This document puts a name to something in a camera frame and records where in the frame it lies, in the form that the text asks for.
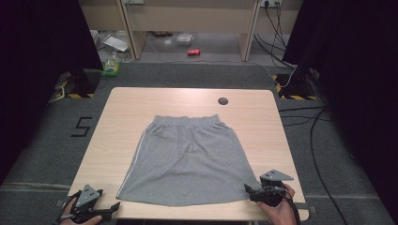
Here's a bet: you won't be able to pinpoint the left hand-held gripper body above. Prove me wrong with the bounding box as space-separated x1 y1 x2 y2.
60 184 106 225

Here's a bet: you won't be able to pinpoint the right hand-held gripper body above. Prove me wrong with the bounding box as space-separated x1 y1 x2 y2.
257 169 295 208

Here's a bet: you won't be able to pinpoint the person's left hand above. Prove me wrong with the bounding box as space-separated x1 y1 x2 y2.
60 198 103 225

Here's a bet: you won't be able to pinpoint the person's right hand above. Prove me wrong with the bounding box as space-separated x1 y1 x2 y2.
256 183 298 225

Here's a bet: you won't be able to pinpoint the black tape floor number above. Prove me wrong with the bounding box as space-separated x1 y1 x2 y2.
70 116 94 138

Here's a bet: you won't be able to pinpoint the black stand base striped tape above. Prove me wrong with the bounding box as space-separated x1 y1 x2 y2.
271 72 319 101
50 68 101 99

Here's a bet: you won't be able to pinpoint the green plastic packet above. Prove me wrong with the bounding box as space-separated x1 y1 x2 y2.
99 51 123 78

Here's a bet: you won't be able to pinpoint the black curtain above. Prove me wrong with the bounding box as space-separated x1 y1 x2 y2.
0 0 104 186
282 0 398 218

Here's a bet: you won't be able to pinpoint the white device on floor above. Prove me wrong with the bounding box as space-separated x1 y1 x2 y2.
102 34 130 53

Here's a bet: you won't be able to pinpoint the clear plastic bag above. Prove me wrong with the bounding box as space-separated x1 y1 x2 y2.
176 33 194 45

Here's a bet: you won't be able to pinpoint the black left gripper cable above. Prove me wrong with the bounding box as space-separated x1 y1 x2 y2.
54 190 82 225

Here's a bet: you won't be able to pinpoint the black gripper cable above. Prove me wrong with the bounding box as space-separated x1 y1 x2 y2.
281 188 302 225
54 190 82 225

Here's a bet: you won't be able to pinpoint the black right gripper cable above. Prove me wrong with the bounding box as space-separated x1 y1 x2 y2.
281 188 302 225

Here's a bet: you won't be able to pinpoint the black floor cables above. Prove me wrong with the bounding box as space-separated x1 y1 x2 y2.
277 105 349 225

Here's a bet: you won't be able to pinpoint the white cable loop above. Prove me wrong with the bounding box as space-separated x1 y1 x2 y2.
48 85 66 104

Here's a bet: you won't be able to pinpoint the black socket cables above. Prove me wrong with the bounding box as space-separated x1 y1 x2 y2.
253 2 297 70

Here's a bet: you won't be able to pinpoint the white wall socket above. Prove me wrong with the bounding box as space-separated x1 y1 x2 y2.
259 0 283 8

